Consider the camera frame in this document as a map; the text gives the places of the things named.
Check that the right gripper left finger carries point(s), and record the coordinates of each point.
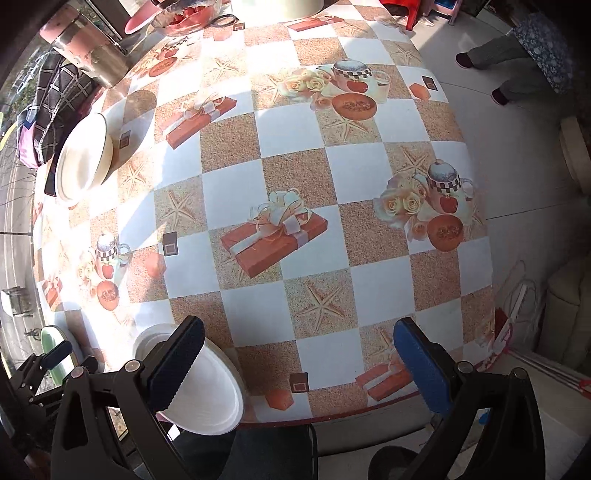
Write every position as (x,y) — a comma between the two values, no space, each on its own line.
(144,388)

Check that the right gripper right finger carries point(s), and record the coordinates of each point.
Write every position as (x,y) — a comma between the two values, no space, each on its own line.
(511,445)

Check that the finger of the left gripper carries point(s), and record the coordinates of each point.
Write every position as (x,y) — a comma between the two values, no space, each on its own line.
(55,355)

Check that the white paper bowl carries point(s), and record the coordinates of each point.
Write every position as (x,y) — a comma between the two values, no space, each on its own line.
(210,401)
(84,160)

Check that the dark red smartphone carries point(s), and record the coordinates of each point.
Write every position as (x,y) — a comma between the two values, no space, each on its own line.
(45,179)

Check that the patterned tablecloth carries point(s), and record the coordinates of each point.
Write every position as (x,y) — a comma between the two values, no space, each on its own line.
(300,187)

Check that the checkered pink cloth bag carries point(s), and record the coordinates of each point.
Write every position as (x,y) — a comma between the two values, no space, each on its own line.
(61,90)

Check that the steel cup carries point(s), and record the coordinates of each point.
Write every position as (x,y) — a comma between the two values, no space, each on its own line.
(78,40)

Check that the glass dish with red food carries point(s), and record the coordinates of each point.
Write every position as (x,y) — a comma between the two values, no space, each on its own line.
(179,18)

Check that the person in floral clothes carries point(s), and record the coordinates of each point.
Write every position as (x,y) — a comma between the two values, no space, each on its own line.
(537,40)

